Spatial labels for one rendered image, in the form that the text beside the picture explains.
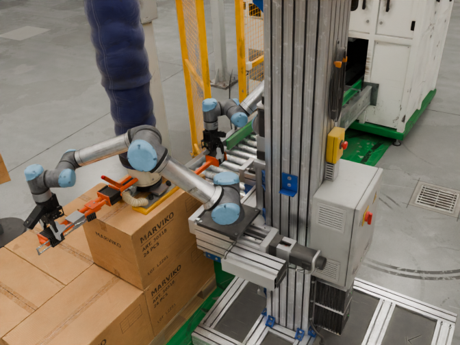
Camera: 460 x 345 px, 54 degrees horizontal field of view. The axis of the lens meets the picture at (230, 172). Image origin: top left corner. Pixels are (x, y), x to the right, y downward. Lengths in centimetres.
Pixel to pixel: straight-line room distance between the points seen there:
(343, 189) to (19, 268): 189
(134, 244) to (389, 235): 209
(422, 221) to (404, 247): 36
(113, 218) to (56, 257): 62
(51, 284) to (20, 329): 30
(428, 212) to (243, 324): 194
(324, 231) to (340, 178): 25
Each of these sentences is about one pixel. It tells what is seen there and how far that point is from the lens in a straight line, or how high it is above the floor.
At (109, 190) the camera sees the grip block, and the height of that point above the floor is 109.
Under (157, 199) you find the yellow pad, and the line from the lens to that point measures 243.
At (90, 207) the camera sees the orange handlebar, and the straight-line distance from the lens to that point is 228.
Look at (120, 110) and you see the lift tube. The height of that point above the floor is 148.
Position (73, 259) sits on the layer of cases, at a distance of 286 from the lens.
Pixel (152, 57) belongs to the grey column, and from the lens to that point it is 377.
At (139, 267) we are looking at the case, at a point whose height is 72.
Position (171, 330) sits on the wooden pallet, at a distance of 303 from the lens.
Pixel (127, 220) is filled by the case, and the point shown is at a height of 95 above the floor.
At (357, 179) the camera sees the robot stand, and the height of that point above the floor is 123.
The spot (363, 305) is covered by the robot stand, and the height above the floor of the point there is 21.
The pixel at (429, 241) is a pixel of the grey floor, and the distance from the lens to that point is 375.
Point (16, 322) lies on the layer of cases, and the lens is 266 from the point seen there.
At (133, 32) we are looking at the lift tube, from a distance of 207.
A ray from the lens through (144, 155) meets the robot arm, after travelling 176.
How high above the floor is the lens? 241
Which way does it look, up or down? 34 degrees down
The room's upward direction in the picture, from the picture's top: 4 degrees counter-clockwise
